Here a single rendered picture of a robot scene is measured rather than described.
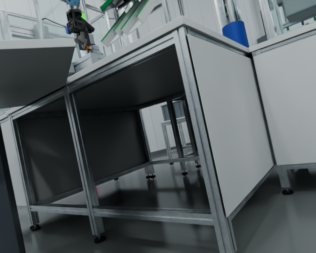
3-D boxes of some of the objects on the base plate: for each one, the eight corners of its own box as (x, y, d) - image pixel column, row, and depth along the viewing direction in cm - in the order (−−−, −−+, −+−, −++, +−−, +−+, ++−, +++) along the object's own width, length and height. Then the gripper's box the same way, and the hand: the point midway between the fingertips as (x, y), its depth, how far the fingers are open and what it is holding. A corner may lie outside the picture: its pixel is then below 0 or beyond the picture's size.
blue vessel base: (248, 56, 162) (239, 18, 163) (226, 65, 172) (218, 28, 172) (254, 59, 175) (246, 23, 175) (233, 66, 184) (226, 32, 185)
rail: (94, 71, 122) (89, 50, 122) (19, 110, 176) (16, 95, 176) (102, 72, 126) (98, 51, 126) (26, 109, 180) (23, 95, 180)
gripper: (63, 14, 139) (70, 49, 139) (71, 6, 134) (79, 43, 133) (75, 17, 146) (83, 51, 145) (85, 10, 140) (92, 46, 140)
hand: (85, 46), depth 142 cm, fingers closed
